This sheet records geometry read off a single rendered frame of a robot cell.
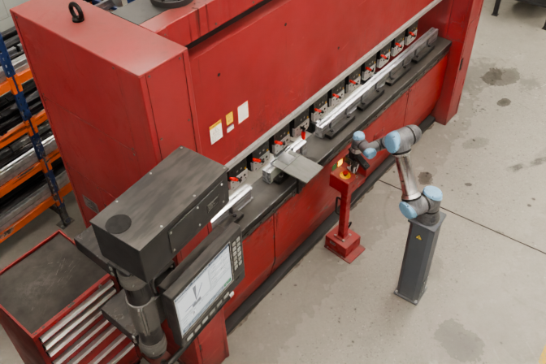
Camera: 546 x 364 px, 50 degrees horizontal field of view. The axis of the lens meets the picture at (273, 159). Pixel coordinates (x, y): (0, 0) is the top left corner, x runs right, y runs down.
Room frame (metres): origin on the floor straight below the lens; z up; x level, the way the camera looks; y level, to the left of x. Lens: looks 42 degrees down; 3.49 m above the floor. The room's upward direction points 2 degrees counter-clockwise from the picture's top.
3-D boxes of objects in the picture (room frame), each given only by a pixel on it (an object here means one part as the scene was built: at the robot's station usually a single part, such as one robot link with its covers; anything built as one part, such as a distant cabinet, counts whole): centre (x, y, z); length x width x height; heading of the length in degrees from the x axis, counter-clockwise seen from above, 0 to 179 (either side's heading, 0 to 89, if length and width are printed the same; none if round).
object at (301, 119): (2.92, -0.16, 1.18); 0.15 x 0.09 x 0.17; 140
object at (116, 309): (1.62, 0.59, 1.17); 0.40 x 0.24 x 0.07; 140
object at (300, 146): (2.83, -0.08, 0.92); 0.39 x 0.06 x 0.10; 140
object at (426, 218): (2.44, -0.95, 0.82); 0.15 x 0.15 x 0.10
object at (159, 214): (1.54, 0.42, 1.53); 0.51 x 0.25 x 0.85; 145
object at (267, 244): (3.26, -0.50, 0.41); 3.00 x 0.21 x 0.83; 140
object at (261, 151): (2.62, 0.10, 1.18); 0.15 x 0.09 x 0.17; 140
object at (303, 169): (2.69, -0.16, 1.00); 0.26 x 0.18 x 0.01; 50
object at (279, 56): (3.28, -0.46, 1.66); 3.00 x 0.08 x 0.80; 140
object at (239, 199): (2.37, 0.31, 0.92); 0.50 x 0.06 x 0.10; 140
